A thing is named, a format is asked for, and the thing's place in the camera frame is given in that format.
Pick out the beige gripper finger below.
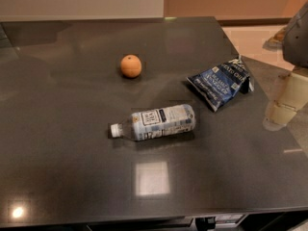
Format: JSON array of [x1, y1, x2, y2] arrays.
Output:
[[265, 100, 296, 126], [278, 67, 308, 112]]

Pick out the orange fruit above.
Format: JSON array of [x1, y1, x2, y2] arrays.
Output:
[[120, 55, 142, 78]]

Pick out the blue chip bag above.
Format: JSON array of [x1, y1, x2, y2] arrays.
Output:
[[187, 56, 254, 112]]

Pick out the clear plastic water bottle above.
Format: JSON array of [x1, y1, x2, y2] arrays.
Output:
[[111, 104, 196, 141]]

